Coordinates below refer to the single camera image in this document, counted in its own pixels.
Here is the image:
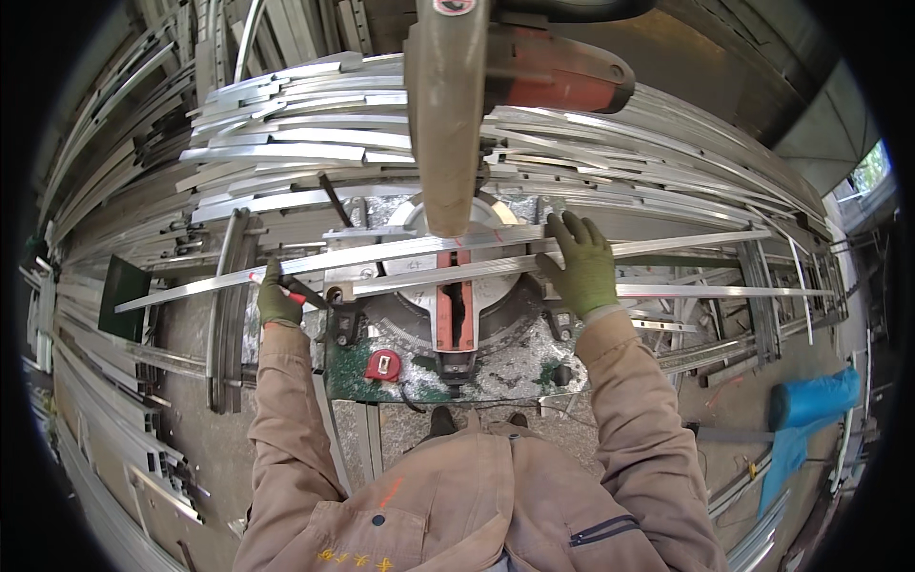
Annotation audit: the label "long aluminium strip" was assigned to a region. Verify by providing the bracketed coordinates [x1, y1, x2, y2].
[114, 226, 773, 314]

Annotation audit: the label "red and white marker pen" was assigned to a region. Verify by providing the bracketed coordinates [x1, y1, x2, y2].
[248, 270, 308, 305]

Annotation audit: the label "pile of long aluminium profiles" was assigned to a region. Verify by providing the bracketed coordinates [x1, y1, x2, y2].
[25, 0, 237, 572]

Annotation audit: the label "dark green board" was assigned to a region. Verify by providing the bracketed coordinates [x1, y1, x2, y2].
[98, 255, 153, 343]

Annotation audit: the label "person's right hand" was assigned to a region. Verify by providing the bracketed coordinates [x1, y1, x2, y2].
[535, 211, 620, 320]

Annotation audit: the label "bundle of aluminium profiles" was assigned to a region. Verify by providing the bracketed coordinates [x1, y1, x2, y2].
[706, 450, 794, 572]

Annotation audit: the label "person's left hand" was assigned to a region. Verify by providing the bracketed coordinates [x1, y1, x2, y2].
[256, 257, 308, 328]

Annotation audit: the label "red mitre saw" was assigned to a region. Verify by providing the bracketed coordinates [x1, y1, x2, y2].
[322, 0, 659, 400]

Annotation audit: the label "person's body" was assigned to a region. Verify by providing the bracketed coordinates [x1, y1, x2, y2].
[232, 409, 732, 572]

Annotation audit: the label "red tape measure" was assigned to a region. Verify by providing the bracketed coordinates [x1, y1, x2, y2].
[364, 349, 403, 383]

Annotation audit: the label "metal support rails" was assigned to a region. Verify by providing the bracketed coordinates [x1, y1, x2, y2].
[205, 207, 262, 416]

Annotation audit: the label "green saw table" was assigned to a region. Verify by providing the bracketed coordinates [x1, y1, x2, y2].
[313, 307, 596, 496]

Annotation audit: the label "window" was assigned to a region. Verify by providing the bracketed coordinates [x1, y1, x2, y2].
[833, 139, 896, 203]

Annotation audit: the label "metal support frame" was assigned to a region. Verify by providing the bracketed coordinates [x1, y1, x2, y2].
[618, 232, 853, 390]

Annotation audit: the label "heap of cut aluminium profiles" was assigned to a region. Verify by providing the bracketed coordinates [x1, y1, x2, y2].
[175, 51, 834, 237]

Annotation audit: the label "blue plastic bag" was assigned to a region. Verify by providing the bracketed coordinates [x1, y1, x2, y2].
[756, 366, 862, 519]

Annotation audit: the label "short aluminium strip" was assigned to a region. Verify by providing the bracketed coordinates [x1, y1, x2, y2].
[352, 254, 566, 300]

